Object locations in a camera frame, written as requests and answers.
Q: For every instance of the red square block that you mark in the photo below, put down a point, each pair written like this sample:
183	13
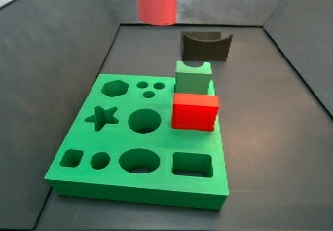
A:
195	111

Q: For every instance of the black curved holder stand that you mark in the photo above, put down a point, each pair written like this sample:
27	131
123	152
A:
205	46

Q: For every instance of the green foam shape board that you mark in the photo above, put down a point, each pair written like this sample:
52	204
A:
123	153

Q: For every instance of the green arch block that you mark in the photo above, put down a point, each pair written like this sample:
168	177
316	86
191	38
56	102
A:
193	79

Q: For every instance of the red oval cylinder peg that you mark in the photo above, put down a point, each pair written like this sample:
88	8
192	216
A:
157	12

